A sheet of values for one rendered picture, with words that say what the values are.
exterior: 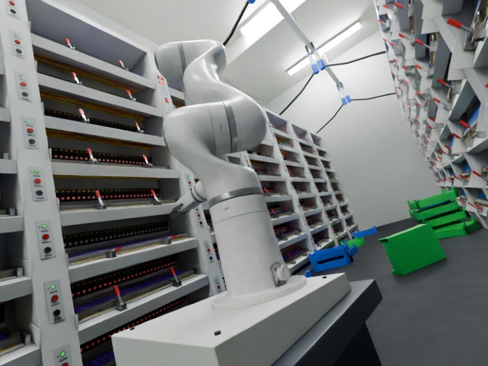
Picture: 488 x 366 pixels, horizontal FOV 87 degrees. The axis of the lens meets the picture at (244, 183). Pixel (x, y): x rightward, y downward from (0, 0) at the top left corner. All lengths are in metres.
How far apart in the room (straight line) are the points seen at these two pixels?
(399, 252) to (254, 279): 1.28
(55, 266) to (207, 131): 0.71
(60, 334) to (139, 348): 0.58
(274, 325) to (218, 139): 0.36
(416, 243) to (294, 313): 1.40
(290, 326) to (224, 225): 0.21
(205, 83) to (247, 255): 0.43
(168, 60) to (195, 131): 0.40
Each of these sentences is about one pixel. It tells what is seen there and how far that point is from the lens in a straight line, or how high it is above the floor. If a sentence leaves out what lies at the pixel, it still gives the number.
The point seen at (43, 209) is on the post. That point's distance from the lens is 1.09.
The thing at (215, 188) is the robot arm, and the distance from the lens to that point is 0.51.
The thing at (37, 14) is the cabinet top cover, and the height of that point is 1.71.
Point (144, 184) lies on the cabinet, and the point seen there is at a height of 0.90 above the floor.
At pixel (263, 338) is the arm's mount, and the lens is 0.36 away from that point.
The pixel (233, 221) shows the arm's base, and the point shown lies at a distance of 0.49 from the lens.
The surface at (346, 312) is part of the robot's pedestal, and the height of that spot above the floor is 0.28.
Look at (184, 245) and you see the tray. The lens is 1.34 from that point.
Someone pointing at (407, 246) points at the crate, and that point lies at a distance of 1.71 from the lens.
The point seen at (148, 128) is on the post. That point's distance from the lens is 1.73.
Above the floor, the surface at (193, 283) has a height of 0.31.
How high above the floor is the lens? 0.42
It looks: 12 degrees up
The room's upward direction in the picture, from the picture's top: 18 degrees counter-clockwise
